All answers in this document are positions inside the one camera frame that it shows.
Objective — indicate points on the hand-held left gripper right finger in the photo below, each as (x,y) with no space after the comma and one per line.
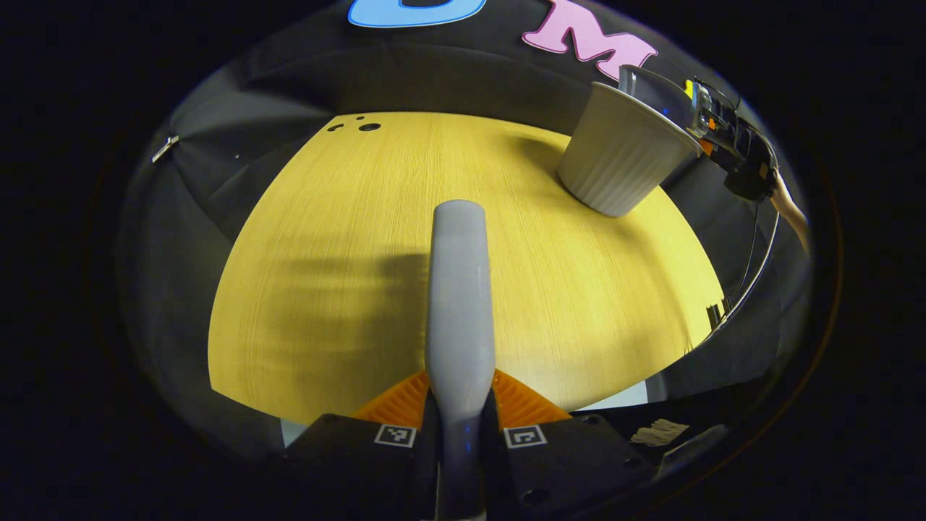
(571,470)

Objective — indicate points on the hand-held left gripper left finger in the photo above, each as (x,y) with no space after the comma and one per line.
(362,470)

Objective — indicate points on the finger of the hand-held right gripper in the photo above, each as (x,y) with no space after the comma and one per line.
(705,116)

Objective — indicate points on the grey ribbed garbage bin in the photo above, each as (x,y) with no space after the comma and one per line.
(615,159)

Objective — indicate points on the small grey broom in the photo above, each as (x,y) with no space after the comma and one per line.
(459,289)

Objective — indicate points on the yellow wooden desktop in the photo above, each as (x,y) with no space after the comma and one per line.
(325,217)

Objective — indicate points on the white cloth clip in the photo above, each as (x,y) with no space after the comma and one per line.
(165,148)

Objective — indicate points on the black backdrop cloth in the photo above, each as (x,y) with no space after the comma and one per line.
(253,94)

